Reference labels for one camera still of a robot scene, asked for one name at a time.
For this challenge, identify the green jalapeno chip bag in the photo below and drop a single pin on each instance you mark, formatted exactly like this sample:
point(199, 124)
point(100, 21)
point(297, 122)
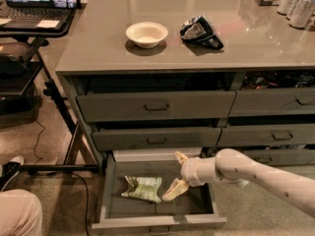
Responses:
point(143, 188)

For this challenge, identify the top left grey drawer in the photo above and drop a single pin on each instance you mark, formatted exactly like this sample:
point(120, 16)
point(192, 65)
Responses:
point(168, 105)

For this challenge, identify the top right grey drawer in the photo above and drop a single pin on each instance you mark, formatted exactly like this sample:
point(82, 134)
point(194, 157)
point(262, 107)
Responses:
point(273, 101)

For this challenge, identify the grey cabinet with counter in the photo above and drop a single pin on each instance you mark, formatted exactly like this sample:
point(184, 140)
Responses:
point(260, 51)

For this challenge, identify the black laptop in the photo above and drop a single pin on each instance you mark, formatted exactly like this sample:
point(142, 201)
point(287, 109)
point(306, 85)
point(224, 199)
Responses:
point(33, 15)

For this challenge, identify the white paper bowl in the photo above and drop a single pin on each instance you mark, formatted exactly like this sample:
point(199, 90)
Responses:
point(146, 34)

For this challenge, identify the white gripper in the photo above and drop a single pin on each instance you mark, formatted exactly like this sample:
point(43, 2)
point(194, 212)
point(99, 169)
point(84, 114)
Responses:
point(189, 171)

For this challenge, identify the middle right grey drawer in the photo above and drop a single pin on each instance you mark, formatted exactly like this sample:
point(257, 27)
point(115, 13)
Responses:
point(267, 135)

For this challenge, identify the bottom right grey drawer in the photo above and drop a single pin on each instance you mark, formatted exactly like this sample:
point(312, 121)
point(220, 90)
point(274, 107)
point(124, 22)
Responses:
point(281, 157)

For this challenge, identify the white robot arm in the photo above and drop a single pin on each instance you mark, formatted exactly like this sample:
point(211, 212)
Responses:
point(230, 166)

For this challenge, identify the black and white sneaker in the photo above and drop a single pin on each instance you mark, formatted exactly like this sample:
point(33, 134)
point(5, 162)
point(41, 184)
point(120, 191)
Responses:
point(10, 170)

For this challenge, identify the person's khaki knee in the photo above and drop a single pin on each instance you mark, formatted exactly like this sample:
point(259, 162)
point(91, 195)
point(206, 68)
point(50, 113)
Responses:
point(20, 213)

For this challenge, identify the open bottom left drawer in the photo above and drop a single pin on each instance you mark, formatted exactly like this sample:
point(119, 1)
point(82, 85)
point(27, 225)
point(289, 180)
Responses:
point(194, 210)

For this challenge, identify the middle left grey drawer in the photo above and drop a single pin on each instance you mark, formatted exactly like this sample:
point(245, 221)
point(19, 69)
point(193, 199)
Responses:
point(189, 137)

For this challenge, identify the black crumpled chip bag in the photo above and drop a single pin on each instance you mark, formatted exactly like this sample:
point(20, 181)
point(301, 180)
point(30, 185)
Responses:
point(199, 30)

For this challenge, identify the white can middle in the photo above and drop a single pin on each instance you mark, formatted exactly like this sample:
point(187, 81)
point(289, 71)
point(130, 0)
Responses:
point(295, 4)

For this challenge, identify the black laptop stand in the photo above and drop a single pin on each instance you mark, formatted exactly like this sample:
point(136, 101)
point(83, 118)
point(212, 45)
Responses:
point(25, 53)

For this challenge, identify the grey drawer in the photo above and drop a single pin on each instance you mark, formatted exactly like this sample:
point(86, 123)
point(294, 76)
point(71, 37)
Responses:
point(267, 135)
point(168, 105)
point(281, 157)
point(273, 101)
point(189, 137)

